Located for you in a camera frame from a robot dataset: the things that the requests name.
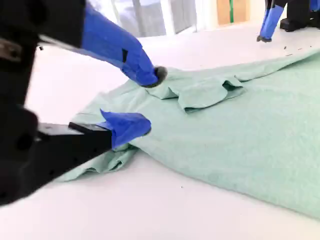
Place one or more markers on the green t-shirt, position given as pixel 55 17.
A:
pixel 225 137

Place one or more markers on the white window frame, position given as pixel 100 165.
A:
pixel 150 15

